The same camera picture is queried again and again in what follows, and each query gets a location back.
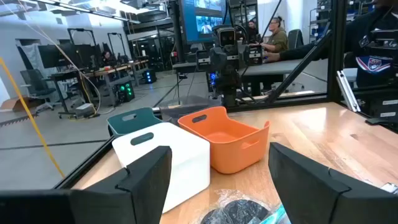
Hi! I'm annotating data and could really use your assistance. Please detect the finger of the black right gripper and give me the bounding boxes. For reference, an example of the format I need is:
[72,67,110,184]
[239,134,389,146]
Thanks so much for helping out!
[196,50,211,65]
[247,45,264,66]

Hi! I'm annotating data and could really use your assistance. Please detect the orange plastic bin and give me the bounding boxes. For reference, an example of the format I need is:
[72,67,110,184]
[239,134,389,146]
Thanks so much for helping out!
[177,106,271,174]

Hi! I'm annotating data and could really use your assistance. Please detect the black rig stand frame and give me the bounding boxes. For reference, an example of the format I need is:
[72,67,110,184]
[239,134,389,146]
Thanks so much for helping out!
[67,27,97,47]
[107,32,127,57]

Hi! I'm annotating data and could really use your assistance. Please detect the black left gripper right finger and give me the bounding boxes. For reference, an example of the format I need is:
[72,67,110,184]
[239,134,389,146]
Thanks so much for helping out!
[268,142,398,224]

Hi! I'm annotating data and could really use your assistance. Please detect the black monitor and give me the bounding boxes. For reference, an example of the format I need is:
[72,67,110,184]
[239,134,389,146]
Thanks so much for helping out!
[37,44,68,68]

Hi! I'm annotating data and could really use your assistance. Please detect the blue toothbrush plastic packet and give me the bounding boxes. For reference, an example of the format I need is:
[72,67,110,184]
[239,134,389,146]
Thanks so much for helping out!
[259,203,292,224]

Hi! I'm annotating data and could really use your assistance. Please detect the cardboard box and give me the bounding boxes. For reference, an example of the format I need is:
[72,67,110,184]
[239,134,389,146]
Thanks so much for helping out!
[0,96,25,113]

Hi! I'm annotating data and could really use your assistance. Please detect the white device box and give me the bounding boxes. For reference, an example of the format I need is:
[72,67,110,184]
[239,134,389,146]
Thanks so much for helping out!
[75,103,96,118]

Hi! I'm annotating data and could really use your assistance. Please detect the white plastic bin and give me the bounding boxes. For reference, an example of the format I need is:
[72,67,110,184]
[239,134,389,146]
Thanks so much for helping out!
[111,122,211,214]

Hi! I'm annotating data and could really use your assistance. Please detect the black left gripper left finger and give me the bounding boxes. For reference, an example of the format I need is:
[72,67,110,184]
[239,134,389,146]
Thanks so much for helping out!
[70,145,172,224]

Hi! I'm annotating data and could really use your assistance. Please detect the black office chair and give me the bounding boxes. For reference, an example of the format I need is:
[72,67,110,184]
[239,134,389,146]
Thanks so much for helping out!
[287,29,304,49]

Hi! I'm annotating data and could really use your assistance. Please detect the large display screen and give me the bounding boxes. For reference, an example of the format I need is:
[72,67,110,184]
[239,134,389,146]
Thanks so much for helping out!
[178,0,233,44]

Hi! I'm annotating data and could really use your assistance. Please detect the computer tower green lights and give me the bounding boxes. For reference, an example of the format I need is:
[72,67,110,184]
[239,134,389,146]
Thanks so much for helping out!
[116,81,136,103]

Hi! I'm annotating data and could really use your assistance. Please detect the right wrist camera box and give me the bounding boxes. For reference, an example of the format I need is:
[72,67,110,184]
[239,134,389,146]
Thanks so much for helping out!
[218,26,236,48]

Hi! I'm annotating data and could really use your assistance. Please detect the person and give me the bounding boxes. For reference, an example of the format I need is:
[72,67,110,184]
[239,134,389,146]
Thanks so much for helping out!
[266,0,398,90]
[260,16,290,54]
[247,20,259,43]
[101,50,118,68]

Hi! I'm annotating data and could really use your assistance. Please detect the teal plastic bin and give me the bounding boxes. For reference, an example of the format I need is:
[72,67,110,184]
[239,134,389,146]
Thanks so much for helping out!
[106,107,163,138]

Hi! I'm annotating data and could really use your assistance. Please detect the long wooden desk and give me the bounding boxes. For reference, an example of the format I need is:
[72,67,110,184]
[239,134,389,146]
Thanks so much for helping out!
[83,59,150,106]

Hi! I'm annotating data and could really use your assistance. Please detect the black aluminium table frame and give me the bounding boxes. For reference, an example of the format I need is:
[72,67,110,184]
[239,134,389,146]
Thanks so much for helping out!
[54,0,349,190]

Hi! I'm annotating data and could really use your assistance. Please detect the dark round disc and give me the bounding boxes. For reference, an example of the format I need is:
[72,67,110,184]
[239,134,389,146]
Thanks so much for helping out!
[214,188,276,224]

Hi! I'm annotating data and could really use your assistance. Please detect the black hair ties packet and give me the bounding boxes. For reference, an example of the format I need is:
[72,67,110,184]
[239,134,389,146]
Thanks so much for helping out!
[194,198,231,224]

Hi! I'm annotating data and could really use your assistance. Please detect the silver aluminium extrusion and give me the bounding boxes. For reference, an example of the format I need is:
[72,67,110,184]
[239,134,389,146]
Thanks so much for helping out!
[335,70,361,113]

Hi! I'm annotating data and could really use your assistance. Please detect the computer tower blue lights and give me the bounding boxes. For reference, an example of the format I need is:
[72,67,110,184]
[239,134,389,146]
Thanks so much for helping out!
[143,68,157,84]

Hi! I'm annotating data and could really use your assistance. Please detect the black equipment box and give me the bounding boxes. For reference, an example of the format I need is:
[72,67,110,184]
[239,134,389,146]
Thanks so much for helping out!
[341,83,398,133]

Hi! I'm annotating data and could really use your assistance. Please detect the clear grey plastic bin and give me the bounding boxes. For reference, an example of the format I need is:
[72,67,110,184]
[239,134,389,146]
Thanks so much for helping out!
[158,95,222,125]

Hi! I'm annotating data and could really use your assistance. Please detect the grey mesh office chair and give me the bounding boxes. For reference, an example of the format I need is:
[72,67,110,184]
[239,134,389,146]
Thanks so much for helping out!
[20,68,57,110]

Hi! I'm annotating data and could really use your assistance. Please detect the grey table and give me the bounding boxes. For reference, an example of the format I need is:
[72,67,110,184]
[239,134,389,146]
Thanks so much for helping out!
[172,58,329,97]

